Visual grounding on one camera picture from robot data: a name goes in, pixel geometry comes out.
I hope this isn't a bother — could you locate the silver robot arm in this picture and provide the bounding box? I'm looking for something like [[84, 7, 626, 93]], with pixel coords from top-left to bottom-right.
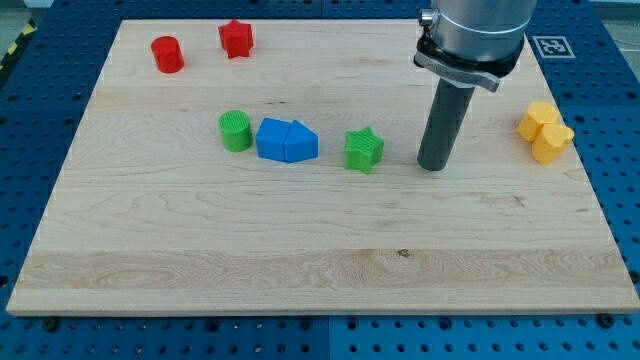
[[414, 0, 537, 92]]

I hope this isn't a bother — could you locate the blue triangle block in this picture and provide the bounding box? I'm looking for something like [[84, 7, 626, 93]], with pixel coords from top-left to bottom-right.
[[284, 120, 319, 163]]

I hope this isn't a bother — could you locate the green star block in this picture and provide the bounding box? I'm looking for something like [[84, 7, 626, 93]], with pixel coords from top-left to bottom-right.
[[344, 127, 384, 174]]

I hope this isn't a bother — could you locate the red star block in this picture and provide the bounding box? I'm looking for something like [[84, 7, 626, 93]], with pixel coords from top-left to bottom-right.
[[218, 19, 254, 58]]

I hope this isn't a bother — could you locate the blue cube block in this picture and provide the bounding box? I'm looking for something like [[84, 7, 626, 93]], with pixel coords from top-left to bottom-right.
[[255, 118, 291, 162]]

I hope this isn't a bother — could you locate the wooden board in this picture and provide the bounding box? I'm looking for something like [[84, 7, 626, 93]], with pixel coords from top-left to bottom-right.
[[7, 20, 639, 316]]

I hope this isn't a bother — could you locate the green cylinder block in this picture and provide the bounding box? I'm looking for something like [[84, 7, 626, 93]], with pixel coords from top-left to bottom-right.
[[218, 110, 253, 152]]

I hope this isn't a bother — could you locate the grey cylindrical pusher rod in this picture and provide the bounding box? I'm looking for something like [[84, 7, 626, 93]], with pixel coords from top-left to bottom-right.
[[417, 79, 474, 171]]

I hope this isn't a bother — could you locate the red cylinder block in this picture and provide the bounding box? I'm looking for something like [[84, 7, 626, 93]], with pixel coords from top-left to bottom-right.
[[150, 36, 184, 73]]

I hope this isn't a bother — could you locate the yellow hexagon block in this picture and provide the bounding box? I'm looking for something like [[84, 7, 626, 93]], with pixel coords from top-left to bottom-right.
[[517, 102, 560, 142]]

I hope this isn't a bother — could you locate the yellow heart block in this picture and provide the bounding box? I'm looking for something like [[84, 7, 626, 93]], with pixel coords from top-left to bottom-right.
[[531, 124, 574, 165]]

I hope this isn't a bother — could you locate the fiducial marker tag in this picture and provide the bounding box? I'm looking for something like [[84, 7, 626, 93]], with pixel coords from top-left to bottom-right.
[[532, 35, 575, 59]]

